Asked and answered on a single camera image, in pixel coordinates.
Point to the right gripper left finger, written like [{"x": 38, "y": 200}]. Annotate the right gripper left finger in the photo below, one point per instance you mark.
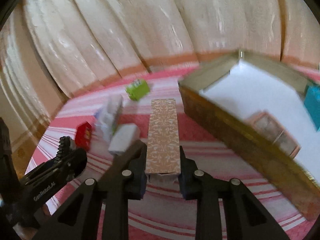
[{"x": 78, "y": 217}]

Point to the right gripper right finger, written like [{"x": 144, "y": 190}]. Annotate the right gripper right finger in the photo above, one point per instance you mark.
[{"x": 245, "y": 216}]

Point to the brown wooden comb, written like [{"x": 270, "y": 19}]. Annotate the brown wooden comb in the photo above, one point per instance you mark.
[{"x": 163, "y": 147}]

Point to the white USB charger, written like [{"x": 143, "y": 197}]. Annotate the white USB charger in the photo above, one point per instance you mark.
[{"x": 123, "y": 138}]

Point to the clear dental floss box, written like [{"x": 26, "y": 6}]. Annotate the clear dental floss box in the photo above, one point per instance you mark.
[{"x": 106, "y": 118}]

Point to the red toy brick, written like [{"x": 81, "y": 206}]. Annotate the red toy brick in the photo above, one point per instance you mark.
[{"x": 83, "y": 136}]

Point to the green toy brick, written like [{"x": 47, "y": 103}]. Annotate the green toy brick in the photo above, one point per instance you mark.
[{"x": 137, "y": 89}]

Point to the pink eyeshadow palette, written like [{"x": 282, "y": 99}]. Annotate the pink eyeshadow palette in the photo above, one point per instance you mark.
[{"x": 270, "y": 128}]

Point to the teal toy brick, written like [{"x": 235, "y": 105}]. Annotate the teal toy brick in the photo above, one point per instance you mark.
[{"x": 312, "y": 104}]

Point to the black scalp massager brush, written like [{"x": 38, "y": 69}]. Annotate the black scalp massager brush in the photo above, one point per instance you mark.
[{"x": 65, "y": 147}]

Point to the person left hand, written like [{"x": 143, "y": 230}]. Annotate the person left hand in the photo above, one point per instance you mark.
[{"x": 29, "y": 233}]

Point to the pink striped tablecloth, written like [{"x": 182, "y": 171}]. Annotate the pink striped tablecloth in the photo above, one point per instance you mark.
[{"x": 163, "y": 213}]

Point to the gold metal tin box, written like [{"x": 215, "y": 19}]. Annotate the gold metal tin box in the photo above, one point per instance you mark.
[{"x": 290, "y": 178}]

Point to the white paper tin liner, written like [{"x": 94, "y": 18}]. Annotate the white paper tin liner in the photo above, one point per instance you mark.
[{"x": 271, "y": 107}]

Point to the cream floral curtain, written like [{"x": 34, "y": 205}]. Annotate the cream floral curtain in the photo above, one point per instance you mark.
[{"x": 53, "y": 50}]

